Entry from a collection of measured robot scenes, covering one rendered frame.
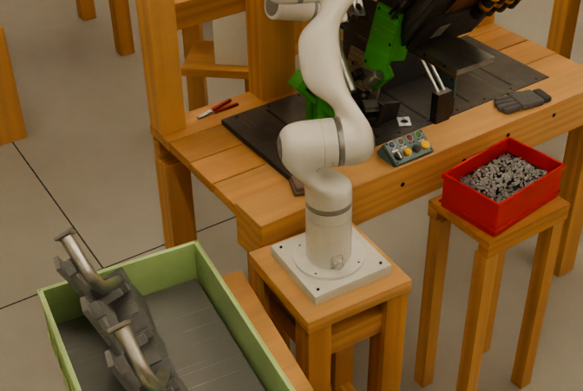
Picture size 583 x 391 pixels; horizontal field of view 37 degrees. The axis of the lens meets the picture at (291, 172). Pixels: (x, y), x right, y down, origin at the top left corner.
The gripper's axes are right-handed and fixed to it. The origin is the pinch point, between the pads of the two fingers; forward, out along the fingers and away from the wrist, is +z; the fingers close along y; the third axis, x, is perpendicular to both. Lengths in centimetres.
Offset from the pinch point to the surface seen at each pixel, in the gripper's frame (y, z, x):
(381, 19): -4.0, 8.8, -2.7
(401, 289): -87, -24, -14
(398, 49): -13.9, 13.2, -2.5
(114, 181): -3, 9, 187
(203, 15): 13.1, -29.4, 36.0
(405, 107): -27.5, 27.7, 13.8
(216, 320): -84, -68, 7
